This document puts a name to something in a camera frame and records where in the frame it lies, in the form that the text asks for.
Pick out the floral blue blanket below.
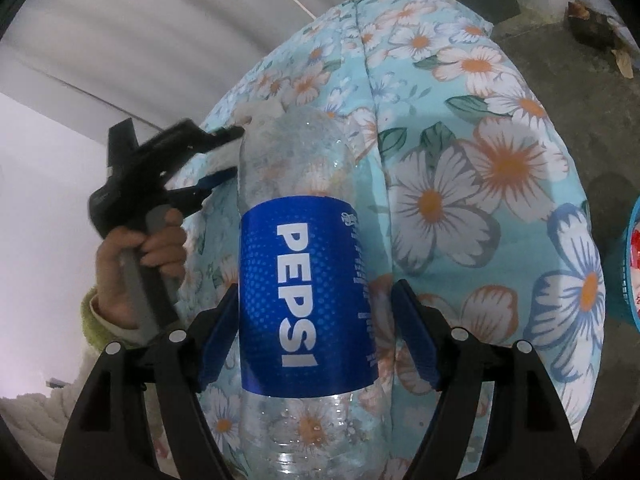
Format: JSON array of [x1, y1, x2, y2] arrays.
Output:
[[150, 0, 608, 480]]

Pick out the clear bottle with blue label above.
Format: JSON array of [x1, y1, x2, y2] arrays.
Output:
[[236, 106, 396, 480]]

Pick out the white curtain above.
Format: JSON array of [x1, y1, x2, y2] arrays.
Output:
[[0, 0, 381, 141]]

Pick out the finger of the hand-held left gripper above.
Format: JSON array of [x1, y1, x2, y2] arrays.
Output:
[[192, 125, 246, 154], [167, 167, 239, 211]]

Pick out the red and white paper packet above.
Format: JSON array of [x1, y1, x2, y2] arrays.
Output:
[[627, 227, 640, 311]]

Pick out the person's left forearm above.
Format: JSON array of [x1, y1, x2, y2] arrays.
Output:
[[80, 287, 146, 353]]

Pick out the brown cardboard scrap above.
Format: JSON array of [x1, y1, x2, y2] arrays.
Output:
[[612, 47, 636, 78]]

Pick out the dark box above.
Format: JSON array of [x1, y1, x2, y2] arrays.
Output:
[[567, 2, 618, 51]]

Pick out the person's left hand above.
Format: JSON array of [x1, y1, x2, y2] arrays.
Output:
[[95, 207, 188, 331]]

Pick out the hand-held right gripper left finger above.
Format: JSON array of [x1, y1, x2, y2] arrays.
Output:
[[54, 282, 241, 480]]

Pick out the blue plastic basket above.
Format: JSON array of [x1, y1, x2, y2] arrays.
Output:
[[607, 195, 640, 333]]

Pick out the white fluffy blanket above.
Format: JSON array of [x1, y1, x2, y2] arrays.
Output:
[[0, 380, 96, 461]]

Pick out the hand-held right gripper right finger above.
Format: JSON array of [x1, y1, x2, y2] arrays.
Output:
[[392, 279, 593, 480]]

